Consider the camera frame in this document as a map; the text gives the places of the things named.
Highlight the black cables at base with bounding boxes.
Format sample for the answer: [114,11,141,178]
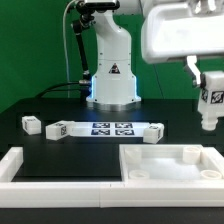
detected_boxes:
[34,78,93,99]

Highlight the black hanging cable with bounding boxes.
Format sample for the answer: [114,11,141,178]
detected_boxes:
[153,63,166,100]

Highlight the white square tabletop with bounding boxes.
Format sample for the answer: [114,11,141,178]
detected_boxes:
[119,144,224,182]

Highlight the white cable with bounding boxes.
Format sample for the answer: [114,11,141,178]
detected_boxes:
[62,0,78,98]

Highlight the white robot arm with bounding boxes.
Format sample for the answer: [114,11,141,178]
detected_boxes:
[77,0,224,111]

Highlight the white U-shaped obstacle fence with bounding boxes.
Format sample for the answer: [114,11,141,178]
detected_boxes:
[0,147,224,208]

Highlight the white fiducial tag sheet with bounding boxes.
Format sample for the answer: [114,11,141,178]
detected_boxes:
[71,122,150,137]

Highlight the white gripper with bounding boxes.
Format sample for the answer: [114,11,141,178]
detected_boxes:
[141,0,224,88]

